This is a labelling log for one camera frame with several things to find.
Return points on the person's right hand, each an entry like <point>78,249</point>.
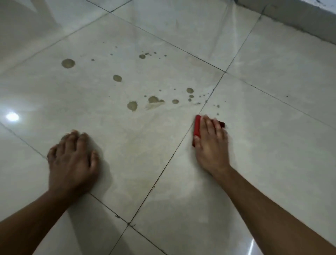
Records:
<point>211,152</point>

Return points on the person's left hand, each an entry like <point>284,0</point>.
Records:
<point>70,168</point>

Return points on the person's right middle finger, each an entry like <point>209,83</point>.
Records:
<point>214,130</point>

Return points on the person's left little finger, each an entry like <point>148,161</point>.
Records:
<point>51,155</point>

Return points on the person's left thumb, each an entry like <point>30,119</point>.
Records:
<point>94,160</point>

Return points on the person's left middle finger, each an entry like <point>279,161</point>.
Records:
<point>71,140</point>

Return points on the person's right thumb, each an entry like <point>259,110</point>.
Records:
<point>197,145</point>

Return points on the person's right forearm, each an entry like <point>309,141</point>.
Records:
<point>273,218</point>

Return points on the person's left forearm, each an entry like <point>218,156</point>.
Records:
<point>34,223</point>

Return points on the group of brown liquid stains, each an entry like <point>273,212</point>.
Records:
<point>132,105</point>

